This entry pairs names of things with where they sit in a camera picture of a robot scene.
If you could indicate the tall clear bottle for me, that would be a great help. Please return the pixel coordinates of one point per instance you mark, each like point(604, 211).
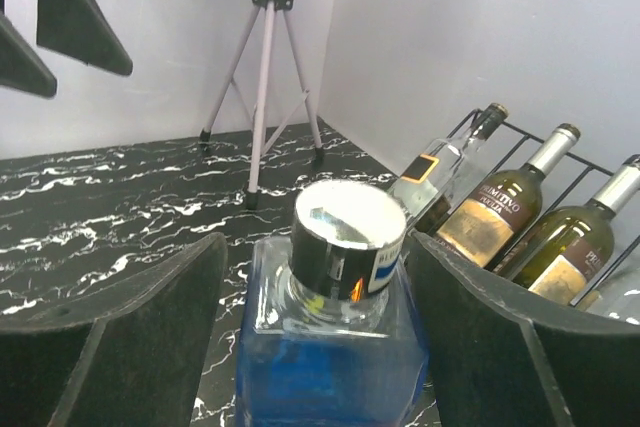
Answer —
point(617, 297)

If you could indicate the dark green wine bottle right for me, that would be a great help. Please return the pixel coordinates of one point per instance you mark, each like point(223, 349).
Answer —
point(566, 247)

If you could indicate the dark green wine bottle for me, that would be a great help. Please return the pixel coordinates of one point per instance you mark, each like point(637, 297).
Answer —
point(566, 247)
point(489, 220)

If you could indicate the lilac music stand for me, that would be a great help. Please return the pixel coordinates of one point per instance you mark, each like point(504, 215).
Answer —
point(261, 143)

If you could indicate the black wire wine rack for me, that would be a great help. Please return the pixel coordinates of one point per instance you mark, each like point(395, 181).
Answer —
point(578, 177)

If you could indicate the blue square glass bottle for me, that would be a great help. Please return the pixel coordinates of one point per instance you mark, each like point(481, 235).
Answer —
point(330, 335)

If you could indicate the dark green wine bottle left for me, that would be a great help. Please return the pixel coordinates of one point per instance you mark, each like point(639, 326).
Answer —
point(489, 220)

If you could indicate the clear square bottle orange label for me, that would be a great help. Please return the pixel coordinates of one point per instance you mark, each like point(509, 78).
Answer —
point(424, 189)

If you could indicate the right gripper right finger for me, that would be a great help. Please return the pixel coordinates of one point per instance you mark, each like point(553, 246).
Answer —
point(503, 356)

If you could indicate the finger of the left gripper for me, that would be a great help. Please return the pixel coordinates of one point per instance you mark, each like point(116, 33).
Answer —
point(79, 29)
point(21, 68)

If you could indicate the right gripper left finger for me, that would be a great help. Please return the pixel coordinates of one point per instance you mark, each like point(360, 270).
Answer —
point(129, 354)

